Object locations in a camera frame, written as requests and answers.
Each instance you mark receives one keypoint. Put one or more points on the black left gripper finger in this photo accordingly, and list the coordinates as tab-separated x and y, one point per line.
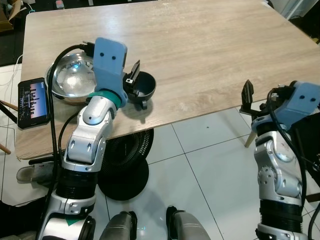
135	70

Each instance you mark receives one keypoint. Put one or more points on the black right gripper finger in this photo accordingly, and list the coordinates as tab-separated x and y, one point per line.
247	95

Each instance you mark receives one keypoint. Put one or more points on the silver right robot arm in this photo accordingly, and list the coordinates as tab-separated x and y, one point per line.
277	175

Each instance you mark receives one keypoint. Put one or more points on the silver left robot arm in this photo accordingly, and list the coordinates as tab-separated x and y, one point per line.
85	140

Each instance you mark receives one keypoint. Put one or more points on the small black bowl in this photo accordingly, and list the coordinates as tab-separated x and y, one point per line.
145	87

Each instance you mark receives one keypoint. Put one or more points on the shiny steel bowl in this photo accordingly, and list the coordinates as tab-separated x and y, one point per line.
72	80

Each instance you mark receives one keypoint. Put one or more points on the black smartphone with lit screen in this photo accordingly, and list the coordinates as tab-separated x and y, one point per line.
33	102

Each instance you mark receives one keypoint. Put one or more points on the grey slipper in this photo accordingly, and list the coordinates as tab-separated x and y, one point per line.
35	172

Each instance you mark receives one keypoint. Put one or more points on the brown cardboard box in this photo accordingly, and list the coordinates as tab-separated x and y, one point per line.
10	15

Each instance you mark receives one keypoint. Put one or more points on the silver right robot leg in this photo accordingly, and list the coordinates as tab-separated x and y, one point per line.
187	225

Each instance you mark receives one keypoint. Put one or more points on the silver robot leg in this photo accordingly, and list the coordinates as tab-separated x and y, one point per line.
187	225
120	227

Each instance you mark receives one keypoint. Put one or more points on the silver left robot leg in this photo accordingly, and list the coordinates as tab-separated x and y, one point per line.
120	227

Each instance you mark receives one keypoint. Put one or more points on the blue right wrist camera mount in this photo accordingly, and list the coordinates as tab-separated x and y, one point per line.
300	105

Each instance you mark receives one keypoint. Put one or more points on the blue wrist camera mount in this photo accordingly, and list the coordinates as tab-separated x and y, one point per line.
109	62
300	105

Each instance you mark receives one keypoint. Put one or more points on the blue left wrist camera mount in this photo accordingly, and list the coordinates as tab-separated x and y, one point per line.
109	62

